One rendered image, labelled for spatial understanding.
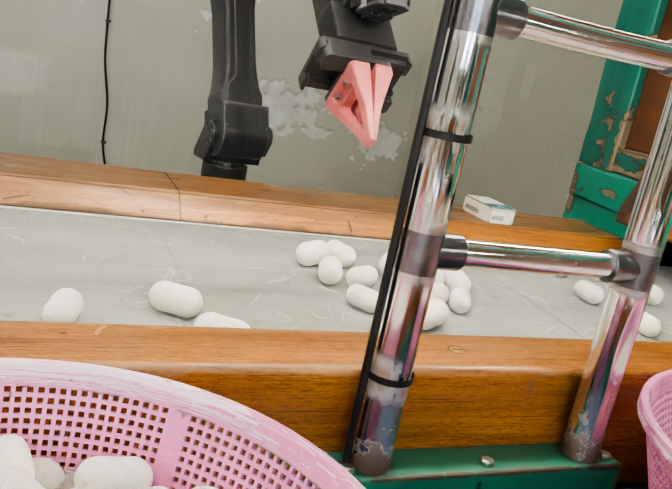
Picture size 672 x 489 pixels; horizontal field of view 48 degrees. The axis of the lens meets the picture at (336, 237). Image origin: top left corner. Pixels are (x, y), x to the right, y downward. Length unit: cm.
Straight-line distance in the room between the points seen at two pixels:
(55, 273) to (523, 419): 33
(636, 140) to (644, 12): 17
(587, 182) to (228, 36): 53
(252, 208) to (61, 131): 190
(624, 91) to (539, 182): 127
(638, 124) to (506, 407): 66
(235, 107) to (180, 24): 165
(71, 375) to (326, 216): 47
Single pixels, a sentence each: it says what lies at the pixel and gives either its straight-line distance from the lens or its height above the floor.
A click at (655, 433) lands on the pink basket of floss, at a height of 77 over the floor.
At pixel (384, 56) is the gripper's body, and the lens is 78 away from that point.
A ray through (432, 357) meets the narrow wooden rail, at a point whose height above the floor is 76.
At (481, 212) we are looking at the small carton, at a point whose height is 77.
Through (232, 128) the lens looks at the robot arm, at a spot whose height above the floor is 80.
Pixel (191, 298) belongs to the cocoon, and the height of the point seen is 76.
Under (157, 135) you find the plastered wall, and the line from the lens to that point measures 267.
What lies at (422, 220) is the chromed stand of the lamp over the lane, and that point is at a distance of 37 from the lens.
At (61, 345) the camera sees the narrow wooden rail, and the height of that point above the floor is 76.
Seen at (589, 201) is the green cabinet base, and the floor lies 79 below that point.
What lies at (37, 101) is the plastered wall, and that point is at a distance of 261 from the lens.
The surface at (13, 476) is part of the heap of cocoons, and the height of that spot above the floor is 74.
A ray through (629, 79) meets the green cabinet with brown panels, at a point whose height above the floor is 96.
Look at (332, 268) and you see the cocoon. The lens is 62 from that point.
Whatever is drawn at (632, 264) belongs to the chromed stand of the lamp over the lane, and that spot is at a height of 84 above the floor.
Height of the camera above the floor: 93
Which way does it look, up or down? 14 degrees down
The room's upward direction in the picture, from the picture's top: 12 degrees clockwise
